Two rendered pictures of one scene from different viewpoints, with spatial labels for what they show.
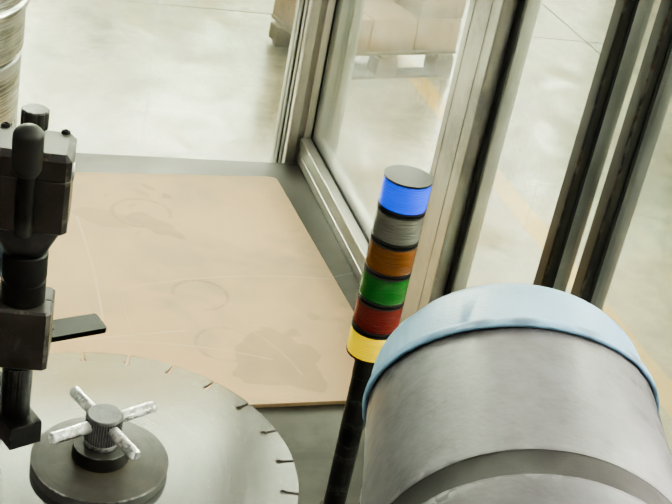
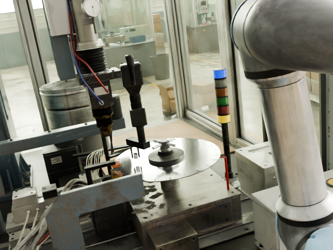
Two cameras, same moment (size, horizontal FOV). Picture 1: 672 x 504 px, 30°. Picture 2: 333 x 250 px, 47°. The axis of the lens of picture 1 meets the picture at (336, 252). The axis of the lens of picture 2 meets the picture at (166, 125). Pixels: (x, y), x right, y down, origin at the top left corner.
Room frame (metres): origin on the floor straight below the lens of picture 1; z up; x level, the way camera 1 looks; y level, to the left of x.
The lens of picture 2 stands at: (-0.29, 0.07, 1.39)
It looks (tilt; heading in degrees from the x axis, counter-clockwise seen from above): 17 degrees down; 4
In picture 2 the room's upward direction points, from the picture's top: 8 degrees counter-clockwise
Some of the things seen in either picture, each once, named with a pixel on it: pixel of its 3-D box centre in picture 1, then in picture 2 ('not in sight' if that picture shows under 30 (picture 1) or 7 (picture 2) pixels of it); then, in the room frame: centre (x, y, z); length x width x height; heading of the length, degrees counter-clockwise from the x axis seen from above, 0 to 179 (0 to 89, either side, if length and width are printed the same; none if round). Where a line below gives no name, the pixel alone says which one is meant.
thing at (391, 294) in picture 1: (384, 281); (222, 100); (1.03, -0.05, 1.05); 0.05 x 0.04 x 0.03; 20
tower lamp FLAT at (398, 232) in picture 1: (398, 221); (220, 82); (1.03, -0.05, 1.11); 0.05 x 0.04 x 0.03; 20
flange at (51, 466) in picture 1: (100, 454); (165, 153); (0.81, 0.15, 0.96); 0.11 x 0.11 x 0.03
